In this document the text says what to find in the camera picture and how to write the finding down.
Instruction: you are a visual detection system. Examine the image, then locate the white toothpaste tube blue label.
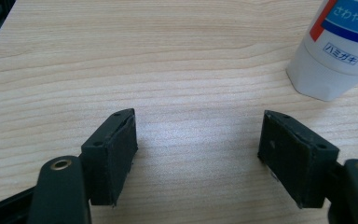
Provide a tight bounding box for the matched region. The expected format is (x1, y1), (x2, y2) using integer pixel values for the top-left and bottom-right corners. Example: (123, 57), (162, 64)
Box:
(285, 0), (358, 103)

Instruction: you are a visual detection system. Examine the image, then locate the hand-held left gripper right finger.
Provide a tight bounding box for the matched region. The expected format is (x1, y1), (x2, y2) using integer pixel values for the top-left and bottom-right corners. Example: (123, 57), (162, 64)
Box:
(257, 109), (340, 209)

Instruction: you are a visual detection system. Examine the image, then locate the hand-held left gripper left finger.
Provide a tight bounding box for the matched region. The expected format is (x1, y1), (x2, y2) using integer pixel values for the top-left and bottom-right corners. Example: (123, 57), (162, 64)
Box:
(80, 107), (139, 207)

